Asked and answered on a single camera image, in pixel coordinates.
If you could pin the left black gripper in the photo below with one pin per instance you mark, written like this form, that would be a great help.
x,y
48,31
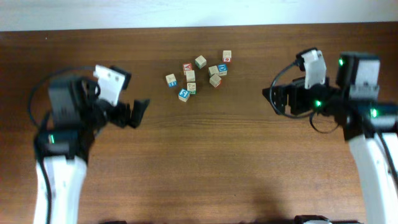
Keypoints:
x,y
124,112

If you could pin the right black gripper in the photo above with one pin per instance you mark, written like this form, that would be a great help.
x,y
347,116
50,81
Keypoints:
x,y
293,91

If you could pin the blue D block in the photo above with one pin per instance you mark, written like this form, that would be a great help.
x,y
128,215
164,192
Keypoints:
x,y
222,69

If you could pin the block with blue T side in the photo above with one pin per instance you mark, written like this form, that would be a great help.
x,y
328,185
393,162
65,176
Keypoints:
x,y
215,80

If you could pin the block 5 with green side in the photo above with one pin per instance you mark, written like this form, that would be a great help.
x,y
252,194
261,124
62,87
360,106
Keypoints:
x,y
213,70

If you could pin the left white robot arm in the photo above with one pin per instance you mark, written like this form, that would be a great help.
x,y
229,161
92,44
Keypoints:
x,y
62,144

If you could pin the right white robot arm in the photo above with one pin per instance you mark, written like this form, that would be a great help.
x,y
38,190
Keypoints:
x,y
369,126

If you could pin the block Y with blue side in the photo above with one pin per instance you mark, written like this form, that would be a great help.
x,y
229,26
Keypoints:
x,y
171,80

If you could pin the blue 5 block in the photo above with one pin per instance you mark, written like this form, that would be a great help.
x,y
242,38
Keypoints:
x,y
184,95

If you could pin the block with animal drawing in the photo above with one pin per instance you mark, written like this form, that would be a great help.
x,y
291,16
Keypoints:
x,y
192,88

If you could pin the block Z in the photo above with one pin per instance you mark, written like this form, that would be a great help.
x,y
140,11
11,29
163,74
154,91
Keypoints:
x,y
190,76

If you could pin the red A block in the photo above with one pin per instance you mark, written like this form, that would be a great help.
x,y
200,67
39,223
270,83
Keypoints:
x,y
187,67

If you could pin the block with red bottom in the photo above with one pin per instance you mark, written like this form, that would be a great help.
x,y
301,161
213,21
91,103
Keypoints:
x,y
227,55

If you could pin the block I with green R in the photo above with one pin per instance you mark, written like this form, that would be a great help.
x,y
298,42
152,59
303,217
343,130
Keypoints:
x,y
200,61

